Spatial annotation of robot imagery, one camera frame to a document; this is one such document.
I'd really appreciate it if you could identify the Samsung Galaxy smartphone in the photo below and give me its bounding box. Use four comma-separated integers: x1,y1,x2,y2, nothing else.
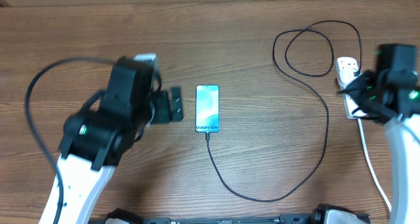
195,85,220,133

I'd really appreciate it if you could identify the black USB charging cable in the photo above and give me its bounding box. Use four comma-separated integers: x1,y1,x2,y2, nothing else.
205,20,364,203

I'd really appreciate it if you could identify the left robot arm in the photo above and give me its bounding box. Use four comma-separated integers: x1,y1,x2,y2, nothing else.
39,53,184,223

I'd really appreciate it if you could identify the white charger plug adapter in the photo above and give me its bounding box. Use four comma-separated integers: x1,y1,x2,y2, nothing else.
337,68,360,87

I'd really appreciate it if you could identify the white power strip cord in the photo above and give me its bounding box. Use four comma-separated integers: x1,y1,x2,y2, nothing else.
356,116,393,213

